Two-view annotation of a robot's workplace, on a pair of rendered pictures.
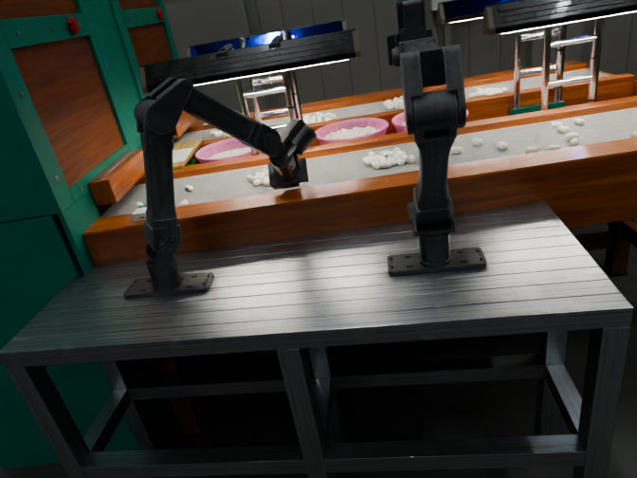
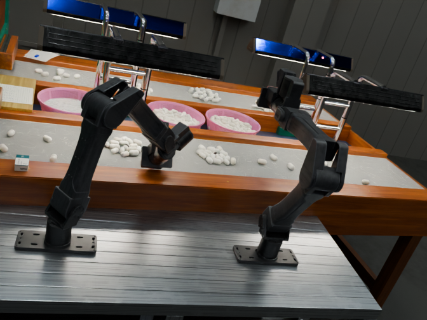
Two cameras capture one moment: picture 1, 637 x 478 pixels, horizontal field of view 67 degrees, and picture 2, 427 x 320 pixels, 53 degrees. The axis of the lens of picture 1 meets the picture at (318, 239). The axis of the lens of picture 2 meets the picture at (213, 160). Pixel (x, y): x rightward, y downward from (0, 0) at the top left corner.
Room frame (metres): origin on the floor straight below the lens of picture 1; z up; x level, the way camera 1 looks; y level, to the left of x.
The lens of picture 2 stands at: (0.04, 0.49, 1.45)
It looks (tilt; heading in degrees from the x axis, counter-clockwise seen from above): 25 degrees down; 331
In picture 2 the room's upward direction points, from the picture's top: 16 degrees clockwise
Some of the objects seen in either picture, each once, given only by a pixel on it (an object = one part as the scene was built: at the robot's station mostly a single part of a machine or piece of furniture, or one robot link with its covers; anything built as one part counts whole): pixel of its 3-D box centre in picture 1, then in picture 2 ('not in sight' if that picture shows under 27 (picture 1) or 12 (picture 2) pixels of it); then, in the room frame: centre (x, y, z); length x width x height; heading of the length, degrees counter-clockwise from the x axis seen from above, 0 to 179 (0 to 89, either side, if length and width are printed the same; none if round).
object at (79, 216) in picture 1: (116, 248); not in sight; (1.82, 0.83, 0.42); 1.36 x 0.55 x 0.84; 176
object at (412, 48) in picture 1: (424, 80); (306, 146); (0.88, -0.24, 1.05); 0.30 x 0.09 x 0.12; 170
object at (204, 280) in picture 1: (164, 272); (58, 231); (0.97, 0.36, 0.71); 0.20 x 0.07 x 0.08; 80
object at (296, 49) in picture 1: (248, 61); (137, 53); (1.45, 0.10, 1.08); 0.62 x 0.08 x 0.07; 86
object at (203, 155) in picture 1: (234, 159); (71, 110); (1.75, 0.25, 0.72); 0.27 x 0.27 x 0.10
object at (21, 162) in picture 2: (142, 212); (21, 162); (1.21, 0.45, 0.78); 0.06 x 0.04 x 0.02; 176
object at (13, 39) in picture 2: (178, 121); (7, 51); (2.10, 0.50, 0.83); 0.30 x 0.06 x 0.07; 176
